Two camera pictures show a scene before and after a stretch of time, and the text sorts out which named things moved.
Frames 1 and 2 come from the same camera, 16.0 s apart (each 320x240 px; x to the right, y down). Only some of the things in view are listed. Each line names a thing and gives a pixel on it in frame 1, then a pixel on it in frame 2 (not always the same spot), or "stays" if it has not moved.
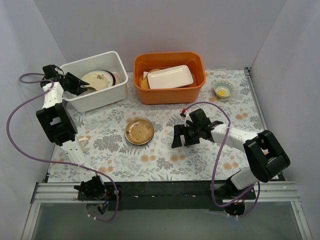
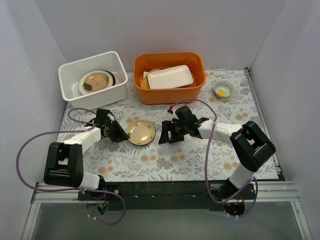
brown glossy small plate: (139, 130) -> (96, 81)
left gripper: (72, 83) -> (114, 131)
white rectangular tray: (172, 76) stays
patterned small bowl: (223, 88) stays
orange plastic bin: (144, 61) stays
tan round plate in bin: (145, 83) stays
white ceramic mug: (83, 141) -> (67, 136)
